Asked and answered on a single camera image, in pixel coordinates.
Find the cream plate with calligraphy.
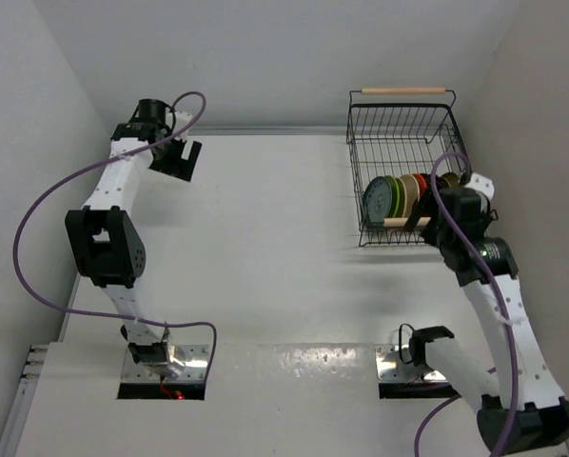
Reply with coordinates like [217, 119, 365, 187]
[400, 174, 417, 218]

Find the cream plate black blotch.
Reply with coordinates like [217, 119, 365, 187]
[412, 173, 421, 205]

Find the orange plate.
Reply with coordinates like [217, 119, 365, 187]
[413, 173, 429, 198]

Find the lime green plate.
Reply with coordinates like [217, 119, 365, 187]
[385, 175, 404, 218]

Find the yellow patterned plate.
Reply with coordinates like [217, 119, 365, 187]
[441, 172, 461, 188]

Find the blue floral plate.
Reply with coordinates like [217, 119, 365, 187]
[363, 175, 391, 228]

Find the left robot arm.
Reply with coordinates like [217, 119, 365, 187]
[65, 99, 202, 380]

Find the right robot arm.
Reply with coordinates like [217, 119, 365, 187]
[407, 187, 569, 456]

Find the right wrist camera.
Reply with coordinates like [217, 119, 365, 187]
[464, 172, 495, 202]

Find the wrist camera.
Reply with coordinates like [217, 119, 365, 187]
[168, 110, 196, 140]
[464, 172, 495, 202]

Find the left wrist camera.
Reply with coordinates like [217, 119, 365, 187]
[168, 110, 196, 140]

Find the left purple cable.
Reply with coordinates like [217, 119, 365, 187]
[11, 90, 218, 377]

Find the black wire dish rack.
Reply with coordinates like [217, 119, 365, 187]
[346, 88, 472, 248]

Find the black thin cable right base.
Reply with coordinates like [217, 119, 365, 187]
[396, 323, 417, 368]

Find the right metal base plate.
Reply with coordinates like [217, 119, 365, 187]
[374, 344, 448, 384]

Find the metal base plate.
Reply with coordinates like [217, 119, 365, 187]
[374, 344, 448, 384]
[120, 345, 209, 384]

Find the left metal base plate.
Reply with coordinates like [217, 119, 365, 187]
[120, 345, 209, 384]

